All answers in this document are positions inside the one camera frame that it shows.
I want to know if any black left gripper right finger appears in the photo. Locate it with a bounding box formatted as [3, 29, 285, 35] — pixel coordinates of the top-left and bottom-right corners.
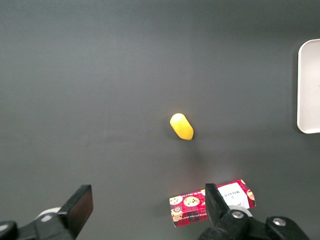
[196, 183, 311, 240]

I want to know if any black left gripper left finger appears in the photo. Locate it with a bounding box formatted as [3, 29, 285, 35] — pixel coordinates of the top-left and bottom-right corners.
[0, 184, 94, 240]

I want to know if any yellow lemon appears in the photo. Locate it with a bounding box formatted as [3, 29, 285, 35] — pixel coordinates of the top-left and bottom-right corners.
[169, 112, 195, 141]

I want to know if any beige rectangular tray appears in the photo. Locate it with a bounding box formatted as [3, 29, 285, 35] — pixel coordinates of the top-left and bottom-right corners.
[296, 38, 320, 135]

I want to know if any red cookie box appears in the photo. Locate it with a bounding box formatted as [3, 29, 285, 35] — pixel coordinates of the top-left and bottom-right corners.
[168, 178, 257, 229]

